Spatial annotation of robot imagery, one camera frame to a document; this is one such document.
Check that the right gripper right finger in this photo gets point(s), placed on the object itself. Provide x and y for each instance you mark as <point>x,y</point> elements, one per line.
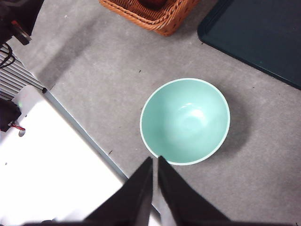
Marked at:
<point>178,202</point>

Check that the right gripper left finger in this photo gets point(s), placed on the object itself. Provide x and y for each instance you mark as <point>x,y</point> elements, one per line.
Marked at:
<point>131,202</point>

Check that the teal bowl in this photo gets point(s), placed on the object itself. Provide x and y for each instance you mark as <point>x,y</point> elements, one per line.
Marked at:
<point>183,117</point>

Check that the white device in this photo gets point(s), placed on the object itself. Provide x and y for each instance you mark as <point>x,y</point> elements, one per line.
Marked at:
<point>30,99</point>

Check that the dark rectangular tray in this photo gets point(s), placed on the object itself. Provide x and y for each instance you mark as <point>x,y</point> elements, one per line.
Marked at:
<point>258,35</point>

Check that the grey ribbed panel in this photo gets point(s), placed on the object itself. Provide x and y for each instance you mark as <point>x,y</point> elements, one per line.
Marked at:
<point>16,77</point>

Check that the black device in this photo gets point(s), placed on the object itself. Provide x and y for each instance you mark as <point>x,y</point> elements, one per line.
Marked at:
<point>8,115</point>

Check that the brown wicker basket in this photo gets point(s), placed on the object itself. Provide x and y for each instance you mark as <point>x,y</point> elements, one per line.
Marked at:
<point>164,23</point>

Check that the dark purple plum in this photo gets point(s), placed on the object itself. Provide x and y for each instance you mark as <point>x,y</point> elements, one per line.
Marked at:
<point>152,4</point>

